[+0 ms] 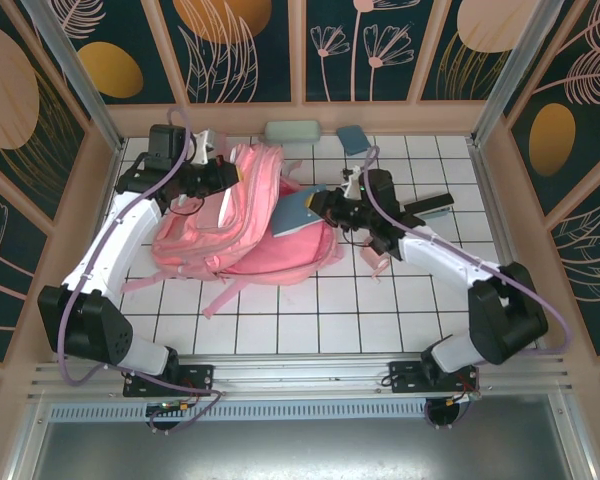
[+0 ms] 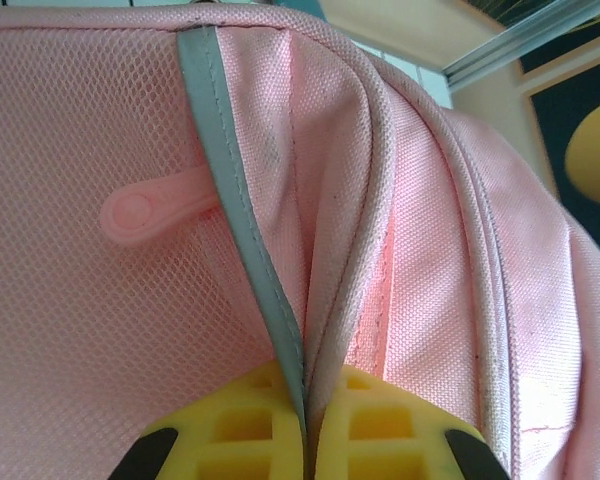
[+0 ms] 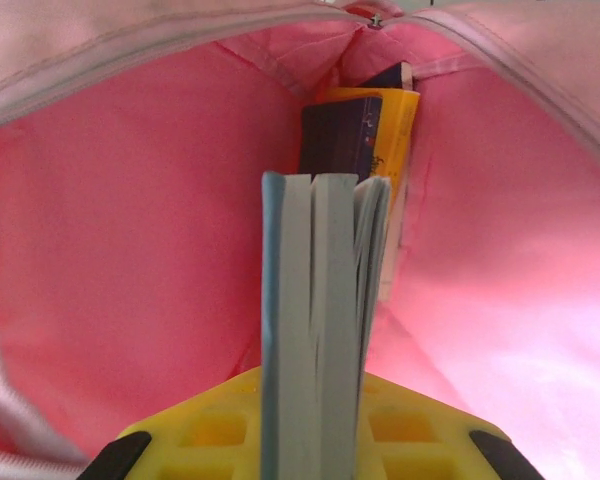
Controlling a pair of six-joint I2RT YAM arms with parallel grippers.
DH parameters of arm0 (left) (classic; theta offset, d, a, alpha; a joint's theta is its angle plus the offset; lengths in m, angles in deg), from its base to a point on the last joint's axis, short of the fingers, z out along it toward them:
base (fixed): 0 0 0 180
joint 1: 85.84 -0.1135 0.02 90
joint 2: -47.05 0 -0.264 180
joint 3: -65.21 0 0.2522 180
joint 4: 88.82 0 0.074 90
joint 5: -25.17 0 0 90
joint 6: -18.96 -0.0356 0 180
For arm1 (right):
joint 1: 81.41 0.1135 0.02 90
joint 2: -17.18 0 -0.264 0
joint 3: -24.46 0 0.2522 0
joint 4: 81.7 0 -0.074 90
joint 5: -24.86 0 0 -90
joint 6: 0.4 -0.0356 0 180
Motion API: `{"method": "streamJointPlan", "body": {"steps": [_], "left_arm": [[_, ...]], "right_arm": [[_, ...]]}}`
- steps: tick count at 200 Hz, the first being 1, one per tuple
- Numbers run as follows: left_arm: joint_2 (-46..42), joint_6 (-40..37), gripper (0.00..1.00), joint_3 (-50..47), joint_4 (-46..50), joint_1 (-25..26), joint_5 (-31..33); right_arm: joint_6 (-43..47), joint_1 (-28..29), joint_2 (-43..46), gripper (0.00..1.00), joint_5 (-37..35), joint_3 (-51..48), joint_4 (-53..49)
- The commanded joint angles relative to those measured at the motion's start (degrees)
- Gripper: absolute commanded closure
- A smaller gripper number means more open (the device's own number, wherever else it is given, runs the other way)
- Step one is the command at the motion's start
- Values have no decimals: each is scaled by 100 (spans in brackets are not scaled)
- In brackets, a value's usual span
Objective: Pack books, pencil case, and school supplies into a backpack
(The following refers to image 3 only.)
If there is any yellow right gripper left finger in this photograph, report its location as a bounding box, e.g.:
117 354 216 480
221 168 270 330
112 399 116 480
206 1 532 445
79 366 266 480

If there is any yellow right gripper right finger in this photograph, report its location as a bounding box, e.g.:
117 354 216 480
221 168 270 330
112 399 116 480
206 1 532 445
354 372 542 480

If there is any small teal notebook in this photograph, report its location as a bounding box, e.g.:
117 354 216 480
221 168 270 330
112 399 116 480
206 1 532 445
259 170 394 480

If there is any pink backpack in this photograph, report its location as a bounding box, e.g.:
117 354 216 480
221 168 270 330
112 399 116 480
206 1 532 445
0 0 600 480

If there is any thin navy book yellow label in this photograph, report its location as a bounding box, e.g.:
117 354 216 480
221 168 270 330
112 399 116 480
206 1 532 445
298 95 385 187

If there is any thick navy book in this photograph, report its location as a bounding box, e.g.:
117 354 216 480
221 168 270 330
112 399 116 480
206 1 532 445
352 60 415 94

